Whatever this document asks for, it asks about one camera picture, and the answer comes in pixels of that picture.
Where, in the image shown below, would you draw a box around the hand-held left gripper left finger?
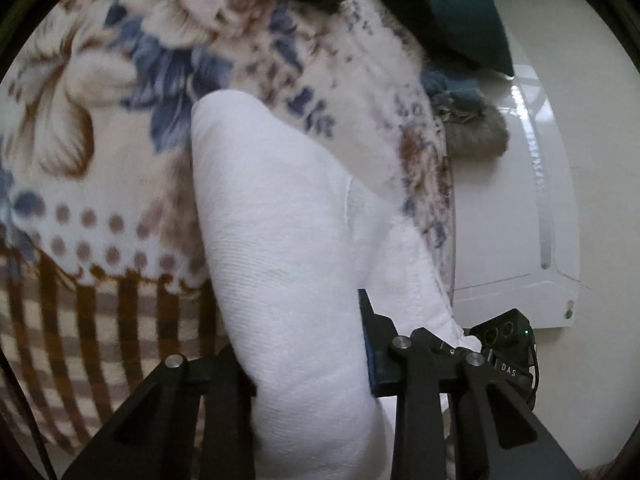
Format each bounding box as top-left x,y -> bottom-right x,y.
60,354 -> 258,480

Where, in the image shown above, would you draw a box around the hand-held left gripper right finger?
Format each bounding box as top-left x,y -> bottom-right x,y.
357,288 -> 584,480

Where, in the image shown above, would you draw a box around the white headboard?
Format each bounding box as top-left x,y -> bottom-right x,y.
449,0 -> 585,332

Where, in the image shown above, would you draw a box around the white pants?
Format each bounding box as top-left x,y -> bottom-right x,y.
190,91 -> 484,480

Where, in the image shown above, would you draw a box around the blue jeans pile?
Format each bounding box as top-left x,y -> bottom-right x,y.
420,67 -> 489,122

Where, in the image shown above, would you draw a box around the dark teal pillow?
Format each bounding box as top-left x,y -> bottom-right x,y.
400,0 -> 516,79

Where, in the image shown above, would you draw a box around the floral bed blanket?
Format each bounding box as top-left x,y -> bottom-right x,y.
0,0 -> 457,461

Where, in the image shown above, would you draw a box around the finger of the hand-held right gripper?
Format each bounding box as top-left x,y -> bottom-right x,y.
434,337 -> 472,362

